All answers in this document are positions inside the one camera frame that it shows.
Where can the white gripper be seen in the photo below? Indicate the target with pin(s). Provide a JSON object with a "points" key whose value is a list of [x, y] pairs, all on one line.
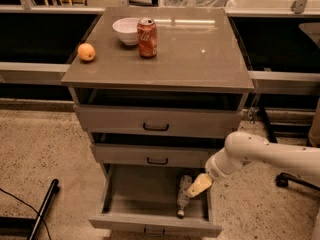
{"points": [[214, 169]]}

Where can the clear plastic water bottle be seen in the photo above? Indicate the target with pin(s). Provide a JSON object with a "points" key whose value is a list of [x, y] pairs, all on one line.
{"points": [[183, 197]]}

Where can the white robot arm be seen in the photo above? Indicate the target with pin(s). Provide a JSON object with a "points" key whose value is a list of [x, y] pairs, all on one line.
{"points": [[242, 149]]}

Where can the grey bottom drawer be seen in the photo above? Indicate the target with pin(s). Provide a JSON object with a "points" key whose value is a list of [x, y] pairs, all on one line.
{"points": [[144, 199]]}

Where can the grey drawer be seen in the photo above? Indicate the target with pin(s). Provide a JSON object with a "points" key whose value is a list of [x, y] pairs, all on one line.
{"points": [[152, 150], [181, 114], [144, 199]]}

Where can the grey drawer cabinet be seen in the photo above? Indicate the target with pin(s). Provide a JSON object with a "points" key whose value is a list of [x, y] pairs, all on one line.
{"points": [[197, 52]]}

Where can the grey middle drawer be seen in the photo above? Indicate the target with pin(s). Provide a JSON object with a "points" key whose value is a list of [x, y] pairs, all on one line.
{"points": [[152, 150]]}

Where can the grey top drawer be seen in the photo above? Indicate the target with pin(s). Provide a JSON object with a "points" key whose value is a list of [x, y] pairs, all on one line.
{"points": [[181, 114]]}

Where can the black office chair base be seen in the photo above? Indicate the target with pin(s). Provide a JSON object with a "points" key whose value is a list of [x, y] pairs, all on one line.
{"points": [[283, 179]]}

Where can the grey metal railing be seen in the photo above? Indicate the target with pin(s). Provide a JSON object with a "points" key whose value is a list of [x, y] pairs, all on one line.
{"points": [[266, 82]]}

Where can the red soda can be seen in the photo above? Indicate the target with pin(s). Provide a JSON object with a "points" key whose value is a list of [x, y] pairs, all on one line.
{"points": [[147, 37]]}

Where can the white ceramic bowl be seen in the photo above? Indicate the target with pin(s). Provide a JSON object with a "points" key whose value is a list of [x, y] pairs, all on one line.
{"points": [[126, 30]]}

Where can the orange fruit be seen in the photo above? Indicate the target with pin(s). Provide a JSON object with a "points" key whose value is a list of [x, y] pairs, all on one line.
{"points": [[86, 52]]}

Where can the black stand leg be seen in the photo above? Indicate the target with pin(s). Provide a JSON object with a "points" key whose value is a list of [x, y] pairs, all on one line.
{"points": [[29, 227]]}

